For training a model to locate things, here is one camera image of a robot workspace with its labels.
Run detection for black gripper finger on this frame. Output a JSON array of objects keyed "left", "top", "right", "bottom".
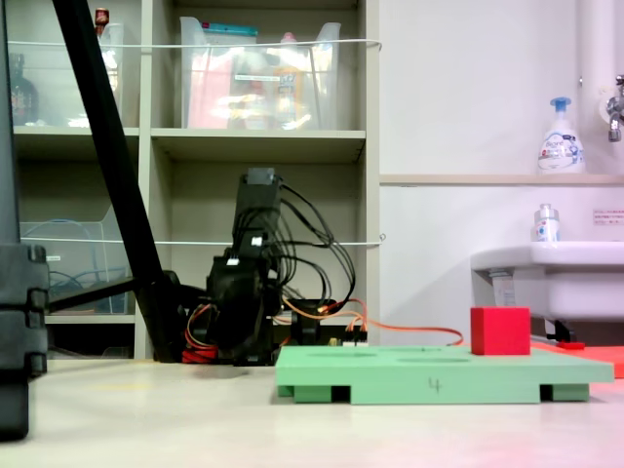
[{"left": 214, "top": 316, "right": 267, "bottom": 365}]

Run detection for red square block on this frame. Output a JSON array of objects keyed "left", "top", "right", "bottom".
[{"left": 470, "top": 306, "right": 531, "bottom": 356}]

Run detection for black table clamp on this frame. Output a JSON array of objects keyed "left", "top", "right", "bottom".
[{"left": 291, "top": 297, "right": 338, "bottom": 348}]

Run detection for beige shelf unit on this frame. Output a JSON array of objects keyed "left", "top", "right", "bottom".
[{"left": 0, "top": 0, "right": 381, "bottom": 360}]

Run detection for black tripod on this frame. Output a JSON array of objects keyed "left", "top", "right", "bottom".
[{"left": 46, "top": 0, "right": 220, "bottom": 365}]

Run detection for pink folder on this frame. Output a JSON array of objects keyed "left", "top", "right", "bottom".
[{"left": 187, "top": 53, "right": 233, "bottom": 129}]

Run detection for large clear plastic bin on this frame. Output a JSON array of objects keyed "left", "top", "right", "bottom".
[{"left": 178, "top": 17, "right": 342, "bottom": 131}]

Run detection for orange labelled bottle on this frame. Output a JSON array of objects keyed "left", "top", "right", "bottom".
[{"left": 272, "top": 31, "right": 306, "bottom": 129}]

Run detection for green board with holes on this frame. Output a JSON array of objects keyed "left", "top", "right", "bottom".
[{"left": 275, "top": 344, "right": 615, "bottom": 406}]

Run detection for notched black stack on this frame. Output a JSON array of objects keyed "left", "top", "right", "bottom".
[{"left": 0, "top": 243, "right": 50, "bottom": 443}]

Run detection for clear bin holding bottles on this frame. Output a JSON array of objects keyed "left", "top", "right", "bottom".
[{"left": 7, "top": 21, "right": 126, "bottom": 128}]

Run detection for dark glass bottle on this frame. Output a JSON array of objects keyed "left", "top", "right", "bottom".
[{"left": 8, "top": 53, "right": 40, "bottom": 127}]

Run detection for bottle with red cap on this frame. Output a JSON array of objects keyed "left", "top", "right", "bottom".
[{"left": 95, "top": 7, "right": 121, "bottom": 94}]

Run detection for small clear sanitizer bottle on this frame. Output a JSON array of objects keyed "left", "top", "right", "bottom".
[{"left": 530, "top": 203, "right": 561, "bottom": 244}]

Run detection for white sink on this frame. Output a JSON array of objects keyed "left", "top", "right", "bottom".
[{"left": 470, "top": 241, "right": 624, "bottom": 342}]

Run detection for white foam soap pump bottle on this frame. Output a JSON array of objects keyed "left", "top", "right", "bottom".
[{"left": 535, "top": 96, "right": 586, "bottom": 176}]

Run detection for red and orange wire loops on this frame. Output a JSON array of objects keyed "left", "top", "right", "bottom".
[{"left": 182, "top": 301, "right": 220, "bottom": 365}]

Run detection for clear bin with blue cables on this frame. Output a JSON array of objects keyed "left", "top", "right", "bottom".
[{"left": 19, "top": 204, "right": 136, "bottom": 316}]

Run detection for long orange cable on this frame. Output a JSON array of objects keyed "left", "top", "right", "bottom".
[{"left": 282, "top": 296, "right": 464, "bottom": 347}]

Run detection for dark grey post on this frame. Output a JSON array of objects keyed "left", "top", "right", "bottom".
[{"left": 0, "top": 0, "right": 21, "bottom": 245}]

